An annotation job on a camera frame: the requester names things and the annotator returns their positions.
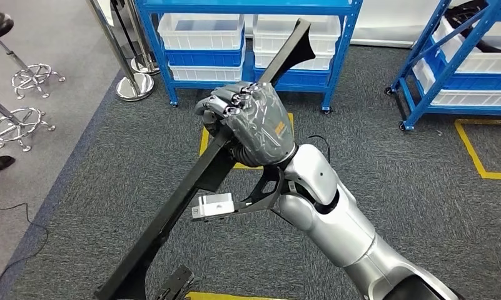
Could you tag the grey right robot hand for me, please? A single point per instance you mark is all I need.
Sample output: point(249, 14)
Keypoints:
point(262, 128)

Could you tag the black plastic plate frame part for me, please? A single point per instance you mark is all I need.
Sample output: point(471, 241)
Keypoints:
point(163, 219)

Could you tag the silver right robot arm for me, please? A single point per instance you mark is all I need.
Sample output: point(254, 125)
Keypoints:
point(341, 232)

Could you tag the blue metal shelf rack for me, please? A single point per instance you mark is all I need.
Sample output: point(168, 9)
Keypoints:
point(250, 5)

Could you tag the black curved part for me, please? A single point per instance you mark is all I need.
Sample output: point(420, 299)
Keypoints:
point(494, 43)

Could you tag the yellow floor tape square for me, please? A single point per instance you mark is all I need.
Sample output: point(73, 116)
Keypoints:
point(204, 140)

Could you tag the white plastic bin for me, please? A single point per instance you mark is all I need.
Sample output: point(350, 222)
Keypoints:
point(200, 37)
point(482, 62)
point(474, 98)
point(271, 33)
point(204, 73)
point(321, 62)

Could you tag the black robot foot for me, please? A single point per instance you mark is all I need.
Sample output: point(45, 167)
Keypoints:
point(173, 283)

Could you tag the blue wheeled rack cart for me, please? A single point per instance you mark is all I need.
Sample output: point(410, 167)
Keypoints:
point(461, 111)

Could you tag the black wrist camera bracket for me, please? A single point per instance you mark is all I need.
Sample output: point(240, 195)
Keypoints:
point(250, 206)

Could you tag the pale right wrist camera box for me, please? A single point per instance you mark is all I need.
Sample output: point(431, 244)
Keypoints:
point(213, 206)

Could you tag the chrome stanchion post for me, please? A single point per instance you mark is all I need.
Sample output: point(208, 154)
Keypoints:
point(144, 66)
point(134, 88)

